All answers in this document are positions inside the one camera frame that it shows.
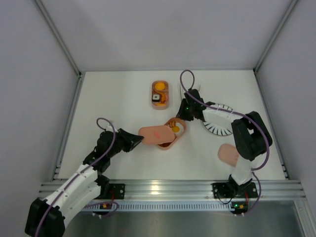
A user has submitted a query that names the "pink lunch box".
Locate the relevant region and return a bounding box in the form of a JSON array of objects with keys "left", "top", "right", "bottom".
[
  {"left": 151, "top": 80, "right": 169, "bottom": 110},
  {"left": 157, "top": 118, "right": 186, "bottom": 150}
]

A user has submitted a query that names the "pink box lid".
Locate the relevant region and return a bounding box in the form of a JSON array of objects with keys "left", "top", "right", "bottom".
[
  {"left": 138, "top": 125, "right": 175, "bottom": 145},
  {"left": 218, "top": 144, "right": 239, "bottom": 167}
]

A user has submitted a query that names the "white fried egg toy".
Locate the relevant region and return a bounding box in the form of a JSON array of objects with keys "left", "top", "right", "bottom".
[{"left": 172, "top": 123, "right": 184, "bottom": 136}]

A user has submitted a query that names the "small brown toy meat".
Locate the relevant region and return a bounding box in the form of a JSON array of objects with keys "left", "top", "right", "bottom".
[{"left": 169, "top": 120, "right": 176, "bottom": 128}]

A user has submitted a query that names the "striped round plate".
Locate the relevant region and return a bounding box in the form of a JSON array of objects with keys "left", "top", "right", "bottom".
[{"left": 201, "top": 104, "right": 233, "bottom": 136}]

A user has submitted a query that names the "brown toy sausage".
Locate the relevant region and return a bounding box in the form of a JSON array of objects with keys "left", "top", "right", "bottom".
[{"left": 161, "top": 143, "right": 171, "bottom": 147}]

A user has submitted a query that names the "black white sushi roll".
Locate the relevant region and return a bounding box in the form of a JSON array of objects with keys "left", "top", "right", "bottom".
[{"left": 152, "top": 94, "right": 160, "bottom": 102}]

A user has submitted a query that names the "orange round toy food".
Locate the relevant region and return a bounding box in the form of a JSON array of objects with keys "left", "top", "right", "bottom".
[{"left": 155, "top": 82, "right": 165, "bottom": 90}]

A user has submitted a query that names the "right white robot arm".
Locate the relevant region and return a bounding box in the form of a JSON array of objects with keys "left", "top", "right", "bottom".
[{"left": 177, "top": 89, "right": 273, "bottom": 188}]

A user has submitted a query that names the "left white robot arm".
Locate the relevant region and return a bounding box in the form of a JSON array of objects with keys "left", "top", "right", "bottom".
[{"left": 25, "top": 129, "right": 144, "bottom": 237}]

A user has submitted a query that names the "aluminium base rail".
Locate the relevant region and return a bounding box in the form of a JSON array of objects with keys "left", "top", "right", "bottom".
[{"left": 38, "top": 179, "right": 306, "bottom": 201}]

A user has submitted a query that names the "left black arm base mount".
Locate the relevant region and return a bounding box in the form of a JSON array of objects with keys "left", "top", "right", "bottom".
[{"left": 97, "top": 183, "right": 125, "bottom": 200}]

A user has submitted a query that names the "grey slotted cable duct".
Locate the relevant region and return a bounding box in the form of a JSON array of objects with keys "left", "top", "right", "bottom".
[{"left": 82, "top": 201, "right": 233, "bottom": 212}]

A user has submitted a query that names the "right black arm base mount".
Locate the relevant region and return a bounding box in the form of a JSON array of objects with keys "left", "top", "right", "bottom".
[{"left": 212, "top": 182, "right": 258, "bottom": 199}]

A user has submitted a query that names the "left aluminium frame post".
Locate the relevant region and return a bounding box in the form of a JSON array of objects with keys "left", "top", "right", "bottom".
[{"left": 32, "top": 0, "right": 82, "bottom": 78}]

